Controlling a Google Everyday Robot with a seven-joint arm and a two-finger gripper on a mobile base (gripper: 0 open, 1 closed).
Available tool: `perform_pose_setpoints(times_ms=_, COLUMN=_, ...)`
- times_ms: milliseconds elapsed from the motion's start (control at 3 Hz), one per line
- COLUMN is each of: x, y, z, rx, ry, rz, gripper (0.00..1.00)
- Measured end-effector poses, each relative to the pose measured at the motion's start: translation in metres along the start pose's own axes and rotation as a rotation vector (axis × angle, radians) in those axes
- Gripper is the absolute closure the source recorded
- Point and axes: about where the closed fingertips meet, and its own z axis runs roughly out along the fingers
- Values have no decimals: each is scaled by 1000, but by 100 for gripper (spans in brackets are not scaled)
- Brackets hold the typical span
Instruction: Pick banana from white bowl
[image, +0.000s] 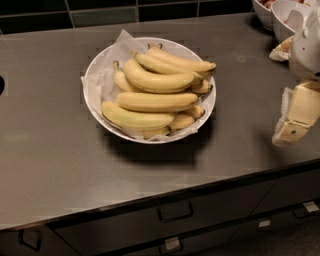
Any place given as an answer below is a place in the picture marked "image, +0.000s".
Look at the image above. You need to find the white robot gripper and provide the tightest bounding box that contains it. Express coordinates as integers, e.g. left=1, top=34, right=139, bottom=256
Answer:
left=269, top=7, right=320, bottom=147

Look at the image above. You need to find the lifted top yellow banana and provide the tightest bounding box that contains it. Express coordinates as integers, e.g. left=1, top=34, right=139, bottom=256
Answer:
left=122, top=51, right=194, bottom=93

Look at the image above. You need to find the white bowl right front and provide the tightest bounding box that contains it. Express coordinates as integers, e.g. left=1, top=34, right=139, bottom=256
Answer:
left=271, top=0, right=319, bottom=42

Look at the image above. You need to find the white bowl far corner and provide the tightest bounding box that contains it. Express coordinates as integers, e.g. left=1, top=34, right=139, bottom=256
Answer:
left=251, top=0, right=274, bottom=31

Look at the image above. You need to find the small right banana tip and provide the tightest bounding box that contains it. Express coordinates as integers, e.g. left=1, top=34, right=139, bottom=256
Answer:
left=190, top=80, right=212, bottom=94

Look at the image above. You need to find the rear top yellow banana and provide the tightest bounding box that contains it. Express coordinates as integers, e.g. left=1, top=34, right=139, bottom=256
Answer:
left=147, top=43, right=216, bottom=72

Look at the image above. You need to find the right middle small banana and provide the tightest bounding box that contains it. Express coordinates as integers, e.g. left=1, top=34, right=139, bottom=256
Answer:
left=185, top=105, right=205, bottom=119

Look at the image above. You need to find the lower right small banana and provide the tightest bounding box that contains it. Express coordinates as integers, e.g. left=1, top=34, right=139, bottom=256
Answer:
left=169, top=113, right=195, bottom=130

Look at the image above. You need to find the white banana bowl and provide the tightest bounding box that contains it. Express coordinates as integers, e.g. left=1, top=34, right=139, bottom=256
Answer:
left=82, top=36, right=217, bottom=145

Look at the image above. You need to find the middle long yellow banana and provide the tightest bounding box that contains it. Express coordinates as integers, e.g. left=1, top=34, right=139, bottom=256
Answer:
left=116, top=92, right=198, bottom=113

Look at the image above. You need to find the bottom small yellow banana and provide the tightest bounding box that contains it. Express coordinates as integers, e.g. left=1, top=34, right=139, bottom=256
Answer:
left=141, top=127, right=170, bottom=139

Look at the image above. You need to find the front lowest yellow banana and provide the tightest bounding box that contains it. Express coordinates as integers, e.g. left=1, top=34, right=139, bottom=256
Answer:
left=101, top=101, right=175, bottom=130

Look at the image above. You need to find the left back yellow banana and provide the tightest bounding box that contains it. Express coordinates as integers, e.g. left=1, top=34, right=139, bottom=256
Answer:
left=113, top=61, right=140, bottom=92

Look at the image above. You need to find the small white drawer label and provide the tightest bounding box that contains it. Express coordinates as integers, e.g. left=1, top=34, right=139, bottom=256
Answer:
left=258, top=220, right=271, bottom=228

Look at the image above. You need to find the right drawer labelled handle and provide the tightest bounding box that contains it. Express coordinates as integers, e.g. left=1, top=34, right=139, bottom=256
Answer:
left=293, top=201, right=320, bottom=219

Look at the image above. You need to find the drawer labelled handle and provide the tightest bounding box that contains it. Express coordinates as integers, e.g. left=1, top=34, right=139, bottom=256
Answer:
left=159, top=237, right=183, bottom=255
left=293, top=201, right=320, bottom=219

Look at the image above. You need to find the middle drawer black handle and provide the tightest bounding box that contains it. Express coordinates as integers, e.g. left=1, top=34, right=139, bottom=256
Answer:
left=157, top=201, right=194, bottom=223

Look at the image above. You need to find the drawer black handle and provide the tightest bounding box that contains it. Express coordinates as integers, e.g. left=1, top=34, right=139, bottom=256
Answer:
left=157, top=201, right=194, bottom=223
left=18, top=229, right=42, bottom=252

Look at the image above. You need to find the lower drawer labelled handle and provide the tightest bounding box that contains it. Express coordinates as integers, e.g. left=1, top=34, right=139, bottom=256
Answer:
left=159, top=237, right=183, bottom=255

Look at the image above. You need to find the left drawer black handle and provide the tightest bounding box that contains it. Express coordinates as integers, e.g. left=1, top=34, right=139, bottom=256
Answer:
left=18, top=229, right=42, bottom=252

